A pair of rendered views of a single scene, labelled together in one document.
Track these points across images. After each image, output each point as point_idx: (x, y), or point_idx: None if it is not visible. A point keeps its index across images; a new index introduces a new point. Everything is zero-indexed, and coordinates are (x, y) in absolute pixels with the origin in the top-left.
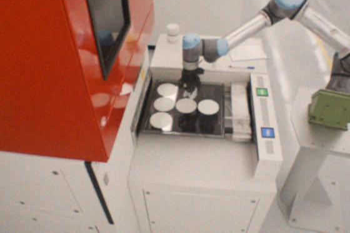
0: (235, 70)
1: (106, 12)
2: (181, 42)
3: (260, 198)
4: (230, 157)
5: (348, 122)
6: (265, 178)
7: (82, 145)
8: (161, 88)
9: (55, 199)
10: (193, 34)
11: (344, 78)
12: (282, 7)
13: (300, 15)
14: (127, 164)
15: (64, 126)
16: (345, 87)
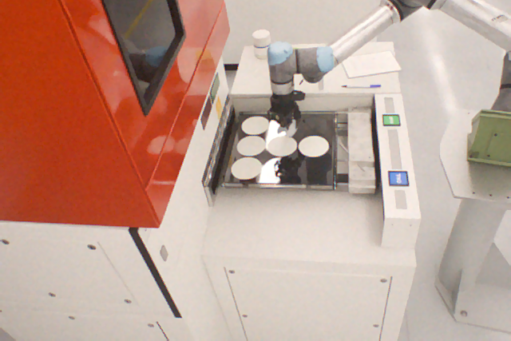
0: (352, 92)
1: (141, 21)
2: None
3: (393, 276)
4: (347, 217)
5: None
6: (398, 245)
7: (122, 206)
8: (247, 124)
9: (97, 286)
10: (282, 44)
11: None
12: None
13: (443, 0)
14: (200, 232)
15: (94, 180)
16: None
